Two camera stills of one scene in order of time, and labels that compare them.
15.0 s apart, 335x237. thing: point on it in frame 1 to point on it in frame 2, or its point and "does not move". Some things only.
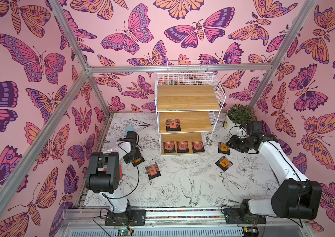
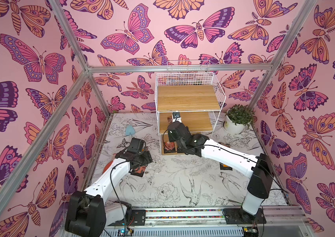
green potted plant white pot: x=238 y=115 does not move
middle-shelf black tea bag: x=152 y=171 to x=139 y=171
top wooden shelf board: x=187 y=98 does not move
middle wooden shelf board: x=189 y=121 does not move
